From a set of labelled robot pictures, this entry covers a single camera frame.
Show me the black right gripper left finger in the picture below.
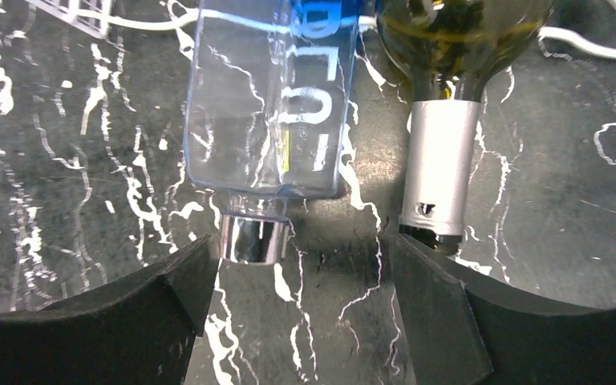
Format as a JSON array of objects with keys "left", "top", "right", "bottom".
[{"left": 0, "top": 237, "right": 218, "bottom": 384}]

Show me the dark green bottle silver neck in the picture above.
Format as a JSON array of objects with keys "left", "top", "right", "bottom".
[{"left": 375, "top": 0, "right": 552, "bottom": 255}]

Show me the blue rectangular glass bottle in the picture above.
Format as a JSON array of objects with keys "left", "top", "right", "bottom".
[{"left": 184, "top": 0, "right": 362, "bottom": 265}]

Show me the white wire wine rack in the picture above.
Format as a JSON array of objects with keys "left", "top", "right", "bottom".
[{"left": 26, "top": 0, "right": 616, "bottom": 61}]

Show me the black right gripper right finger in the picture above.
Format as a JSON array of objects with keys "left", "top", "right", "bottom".
[{"left": 391, "top": 234, "right": 616, "bottom": 384}]

